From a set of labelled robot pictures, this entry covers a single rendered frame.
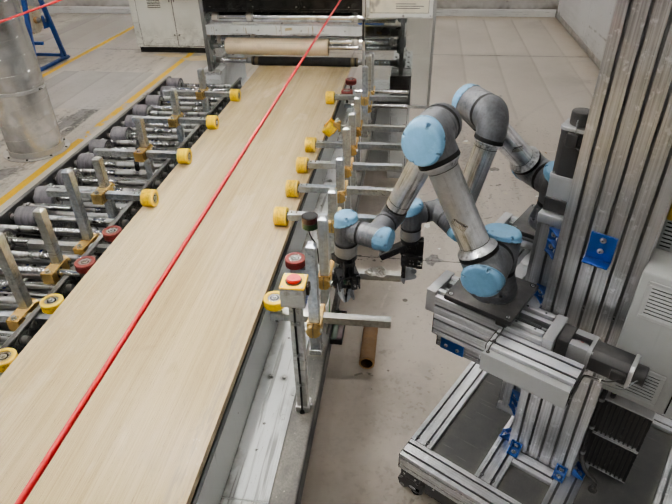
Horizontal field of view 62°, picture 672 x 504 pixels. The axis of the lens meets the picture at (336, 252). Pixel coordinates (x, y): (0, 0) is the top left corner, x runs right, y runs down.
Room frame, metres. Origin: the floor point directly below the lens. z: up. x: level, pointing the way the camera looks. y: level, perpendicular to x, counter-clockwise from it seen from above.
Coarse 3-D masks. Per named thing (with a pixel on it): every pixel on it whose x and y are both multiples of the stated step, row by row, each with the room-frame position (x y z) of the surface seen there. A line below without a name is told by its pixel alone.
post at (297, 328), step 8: (296, 320) 1.21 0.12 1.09; (296, 328) 1.20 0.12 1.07; (304, 328) 1.24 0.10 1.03; (296, 336) 1.20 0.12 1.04; (304, 336) 1.23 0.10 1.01; (296, 344) 1.20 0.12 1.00; (304, 344) 1.22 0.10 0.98; (296, 352) 1.20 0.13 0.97; (304, 352) 1.22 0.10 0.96; (296, 360) 1.21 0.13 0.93; (304, 360) 1.21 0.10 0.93; (296, 368) 1.21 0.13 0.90; (304, 368) 1.21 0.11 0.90; (296, 376) 1.21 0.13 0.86; (304, 376) 1.21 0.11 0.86; (296, 384) 1.21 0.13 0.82; (304, 384) 1.21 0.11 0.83; (296, 392) 1.21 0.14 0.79; (304, 392) 1.21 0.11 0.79; (304, 400) 1.21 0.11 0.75; (296, 408) 1.21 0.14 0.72; (304, 408) 1.20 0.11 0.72
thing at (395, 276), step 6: (294, 270) 1.77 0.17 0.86; (300, 270) 1.77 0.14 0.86; (318, 270) 1.76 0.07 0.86; (360, 270) 1.76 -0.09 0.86; (360, 276) 1.74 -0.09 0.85; (366, 276) 1.73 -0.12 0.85; (372, 276) 1.73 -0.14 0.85; (384, 276) 1.72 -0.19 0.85; (390, 276) 1.72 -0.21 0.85; (396, 276) 1.72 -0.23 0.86
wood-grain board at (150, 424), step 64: (320, 128) 3.12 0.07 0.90; (192, 192) 2.36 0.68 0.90; (256, 192) 2.34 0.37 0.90; (128, 256) 1.83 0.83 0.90; (192, 256) 1.82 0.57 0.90; (256, 256) 1.81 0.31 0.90; (64, 320) 1.45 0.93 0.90; (128, 320) 1.45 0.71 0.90; (192, 320) 1.44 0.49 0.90; (256, 320) 1.44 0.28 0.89; (0, 384) 1.17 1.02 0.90; (64, 384) 1.16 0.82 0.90; (128, 384) 1.16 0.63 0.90; (192, 384) 1.15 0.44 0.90; (0, 448) 0.94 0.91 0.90; (64, 448) 0.94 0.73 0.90; (128, 448) 0.93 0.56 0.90; (192, 448) 0.93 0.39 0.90
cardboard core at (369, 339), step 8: (368, 328) 2.28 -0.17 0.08; (376, 328) 2.30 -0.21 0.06; (368, 336) 2.21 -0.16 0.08; (376, 336) 2.24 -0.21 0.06; (368, 344) 2.15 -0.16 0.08; (360, 352) 2.12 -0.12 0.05; (368, 352) 2.09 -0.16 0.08; (360, 360) 2.06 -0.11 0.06; (368, 360) 2.11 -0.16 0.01; (368, 368) 2.05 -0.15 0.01
